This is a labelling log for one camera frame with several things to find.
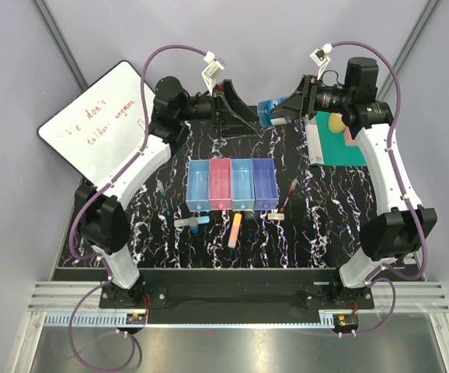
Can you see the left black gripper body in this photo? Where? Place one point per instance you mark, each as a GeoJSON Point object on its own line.
{"type": "Point", "coordinates": [216, 106]}

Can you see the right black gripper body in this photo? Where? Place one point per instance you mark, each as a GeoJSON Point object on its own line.
{"type": "Point", "coordinates": [311, 95]}

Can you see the blue ink bottle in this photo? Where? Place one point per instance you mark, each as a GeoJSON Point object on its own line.
{"type": "Point", "coordinates": [264, 112]}

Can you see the yellow mug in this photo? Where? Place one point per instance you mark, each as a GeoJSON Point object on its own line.
{"type": "Point", "coordinates": [335, 123]}

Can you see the pink bin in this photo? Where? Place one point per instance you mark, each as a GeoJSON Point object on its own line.
{"type": "Point", "coordinates": [220, 184]}

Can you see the green book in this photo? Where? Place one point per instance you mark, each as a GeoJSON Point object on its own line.
{"type": "Point", "coordinates": [326, 148]}

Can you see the sky blue bin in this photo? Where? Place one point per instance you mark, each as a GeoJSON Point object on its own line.
{"type": "Point", "coordinates": [242, 185]}

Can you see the pink cube box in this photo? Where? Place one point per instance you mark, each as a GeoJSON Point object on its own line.
{"type": "Point", "coordinates": [348, 139]}

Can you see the red pen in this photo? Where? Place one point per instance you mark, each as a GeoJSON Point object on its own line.
{"type": "Point", "coordinates": [287, 198]}

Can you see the light blue bin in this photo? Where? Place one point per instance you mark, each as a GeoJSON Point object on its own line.
{"type": "Point", "coordinates": [197, 191]}

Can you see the purple bin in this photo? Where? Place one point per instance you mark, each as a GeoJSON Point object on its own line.
{"type": "Point", "coordinates": [265, 184]}

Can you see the blue pen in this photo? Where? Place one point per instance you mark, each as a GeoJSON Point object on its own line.
{"type": "Point", "coordinates": [161, 190]}

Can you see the orange pink highlighter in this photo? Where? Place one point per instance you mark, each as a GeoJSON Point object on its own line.
{"type": "Point", "coordinates": [235, 227]}

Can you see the small white eraser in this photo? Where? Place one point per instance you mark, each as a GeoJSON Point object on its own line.
{"type": "Point", "coordinates": [275, 216]}

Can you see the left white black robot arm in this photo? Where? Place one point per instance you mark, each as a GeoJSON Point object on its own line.
{"type": "Point", "coordinates": [100, 217]}

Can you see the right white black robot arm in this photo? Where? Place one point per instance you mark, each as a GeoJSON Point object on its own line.
{"type": "Point", "coordinates": [402, 222]}

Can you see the grey marker with blue cap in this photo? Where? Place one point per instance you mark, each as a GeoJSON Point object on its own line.
{"type": "Point", "coordinates": [191, 222]}

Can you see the white dry-erase board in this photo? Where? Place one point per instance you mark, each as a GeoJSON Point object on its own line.
{"type": "Point", "coordinates": [97, 132]}

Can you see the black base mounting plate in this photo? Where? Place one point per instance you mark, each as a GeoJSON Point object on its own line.
{"type": "Point", "coordinates": [311, 288]}

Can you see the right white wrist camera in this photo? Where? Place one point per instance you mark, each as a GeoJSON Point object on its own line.
{"type": "Point", "coordinates": [321, 58]}

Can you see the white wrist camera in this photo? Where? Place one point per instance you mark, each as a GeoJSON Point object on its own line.
{"type": "Point", "coordinates": [215, 66]}
{"type": "Point", "coordinates": [321, 58]}

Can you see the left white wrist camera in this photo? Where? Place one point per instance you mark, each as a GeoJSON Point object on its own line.
{"type": "Point", "coordinates": [215, 66]}

